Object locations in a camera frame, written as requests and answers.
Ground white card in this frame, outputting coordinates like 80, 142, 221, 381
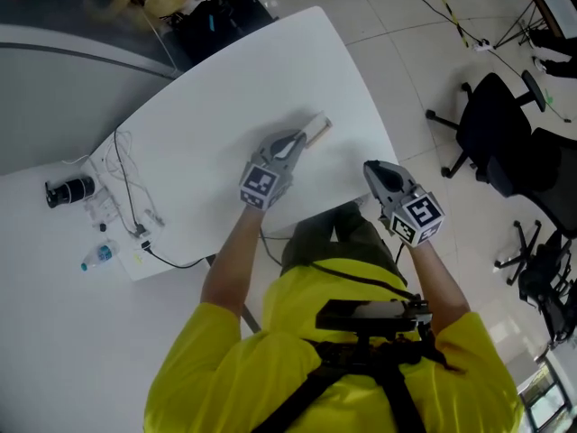
302, 111, 326, 137

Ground beige card holder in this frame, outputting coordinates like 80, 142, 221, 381
304, 115, 334, 148

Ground black tripod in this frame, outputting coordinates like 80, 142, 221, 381
492, 0, 553, 51

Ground clear plastic water bottle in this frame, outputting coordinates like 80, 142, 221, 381
80, 239, 121, 273

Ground black chest harness straps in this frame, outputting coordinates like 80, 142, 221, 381
250, 331, 452, 433

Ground dark trousers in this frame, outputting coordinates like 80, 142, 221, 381
280, 199, 408, 284

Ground person's left forearm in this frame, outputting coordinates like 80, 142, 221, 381
199, 204, 268, 320

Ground black cylindrical camera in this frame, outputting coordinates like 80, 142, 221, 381
44, 174, 97, 210

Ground black chest-mounted device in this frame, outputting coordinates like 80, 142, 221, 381
314, 299, 435, 334

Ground black mesh office chair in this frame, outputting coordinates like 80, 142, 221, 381
493, 218, 577, 347

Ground grey partition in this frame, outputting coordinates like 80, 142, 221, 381
0, 23, 182, 176

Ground yellow black striped cable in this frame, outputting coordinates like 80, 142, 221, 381
420, 0, 472, 47

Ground black backpack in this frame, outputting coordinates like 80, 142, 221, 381
172, 0, 277, 68

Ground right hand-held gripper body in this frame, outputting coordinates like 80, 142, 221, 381
362, 160, 446, 247

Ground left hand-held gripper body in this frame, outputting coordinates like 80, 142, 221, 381
239, 129, 308, 211

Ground black table cable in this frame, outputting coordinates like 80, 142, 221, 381
112, 127, 213, 271

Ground yellow shirt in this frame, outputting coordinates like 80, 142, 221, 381
143, 257, 527, 433

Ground person's right forearm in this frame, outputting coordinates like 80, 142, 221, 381
407, 239, 472, 334

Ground white tangled cable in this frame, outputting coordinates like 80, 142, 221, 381
61, 131, 159, 225

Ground thin black chest cable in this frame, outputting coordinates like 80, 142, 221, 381
308, 260, 422, 300

